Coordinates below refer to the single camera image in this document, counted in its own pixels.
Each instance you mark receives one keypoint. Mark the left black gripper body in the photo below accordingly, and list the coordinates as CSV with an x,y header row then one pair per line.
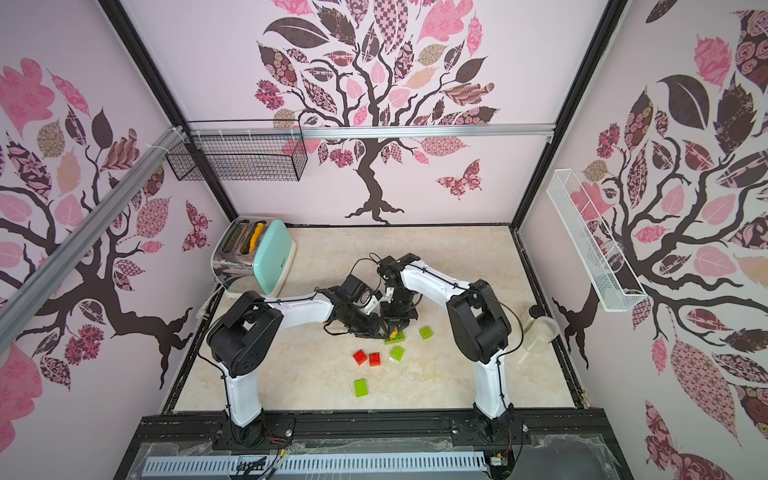
x,y
359,325

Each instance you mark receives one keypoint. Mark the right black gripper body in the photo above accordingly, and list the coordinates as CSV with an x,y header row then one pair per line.
x,y
396,313

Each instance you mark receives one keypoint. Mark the long green lego brick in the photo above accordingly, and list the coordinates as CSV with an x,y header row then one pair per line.
x,y
397,337

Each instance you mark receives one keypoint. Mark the green lego brick front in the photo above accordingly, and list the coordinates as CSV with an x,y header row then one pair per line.
x,y
360,388

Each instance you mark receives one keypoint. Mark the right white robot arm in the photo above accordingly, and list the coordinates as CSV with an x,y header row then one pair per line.
x,y
478,323

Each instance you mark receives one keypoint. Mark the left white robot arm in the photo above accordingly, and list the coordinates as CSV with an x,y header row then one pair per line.
x,y
241,338

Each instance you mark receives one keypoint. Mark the green square lego brick right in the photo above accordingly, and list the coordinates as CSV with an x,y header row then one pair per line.
x,y
426,333

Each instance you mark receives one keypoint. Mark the green square lego brick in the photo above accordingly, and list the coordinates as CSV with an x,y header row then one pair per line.
x,y
396,354
426,333

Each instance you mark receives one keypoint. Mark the green square lego brick middle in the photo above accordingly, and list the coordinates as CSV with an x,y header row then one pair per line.
x,y
396,354

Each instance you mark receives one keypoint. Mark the red lego brick left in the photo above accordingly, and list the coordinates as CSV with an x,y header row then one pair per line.
x,y
360,357

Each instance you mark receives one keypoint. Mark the mint green toaster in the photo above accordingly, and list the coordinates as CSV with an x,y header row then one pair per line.
x,y
254,254

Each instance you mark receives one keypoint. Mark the clear plastic cup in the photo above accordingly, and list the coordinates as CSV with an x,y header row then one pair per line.
x,y
541,332

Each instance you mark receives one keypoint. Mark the white slotted cable duct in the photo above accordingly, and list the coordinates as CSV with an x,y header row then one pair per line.
x,y
311,465

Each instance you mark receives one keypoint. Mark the black wire basket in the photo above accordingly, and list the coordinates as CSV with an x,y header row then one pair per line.
x,y
271,150

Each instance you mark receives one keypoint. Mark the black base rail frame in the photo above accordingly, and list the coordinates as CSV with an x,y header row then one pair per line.
x,y
457,425

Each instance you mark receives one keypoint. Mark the white wire shelf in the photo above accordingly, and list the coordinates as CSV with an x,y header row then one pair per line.
x,y
581,208

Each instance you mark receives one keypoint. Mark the aluminium rail back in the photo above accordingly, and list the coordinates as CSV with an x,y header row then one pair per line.
x,y
480,130

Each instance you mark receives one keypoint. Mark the aluminium rail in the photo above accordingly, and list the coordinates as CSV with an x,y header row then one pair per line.
x,y
33,293
480,130

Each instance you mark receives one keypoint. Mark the aluminium rail left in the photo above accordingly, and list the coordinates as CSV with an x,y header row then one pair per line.
x,y
33,293

